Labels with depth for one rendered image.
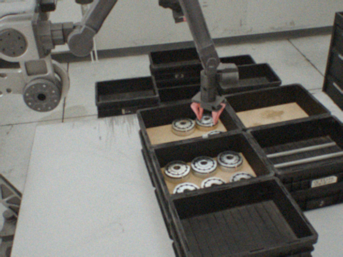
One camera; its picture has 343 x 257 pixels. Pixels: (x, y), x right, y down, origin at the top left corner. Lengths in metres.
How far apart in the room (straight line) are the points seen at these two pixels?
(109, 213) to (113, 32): 3.12
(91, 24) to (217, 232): 0.79
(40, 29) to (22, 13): 0.10
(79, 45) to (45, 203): 0.78
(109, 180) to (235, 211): 0.62
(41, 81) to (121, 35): 3.03
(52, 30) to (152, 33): 3.37
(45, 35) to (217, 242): 0.85
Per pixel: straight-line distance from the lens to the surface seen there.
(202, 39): 1.45
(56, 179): 2.03
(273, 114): 2.13
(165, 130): 2.00
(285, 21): 5.06
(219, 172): 1.75
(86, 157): 2.12
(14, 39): 1.42
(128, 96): 3.00
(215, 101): 1.56
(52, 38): 1.40
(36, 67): 1.75
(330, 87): 3.40
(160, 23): 4.70
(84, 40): 1.38
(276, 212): 1.61
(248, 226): 1.55
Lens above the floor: 1.95
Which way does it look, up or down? 34 degrees down
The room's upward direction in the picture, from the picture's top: 3 degrees counter-clockwise
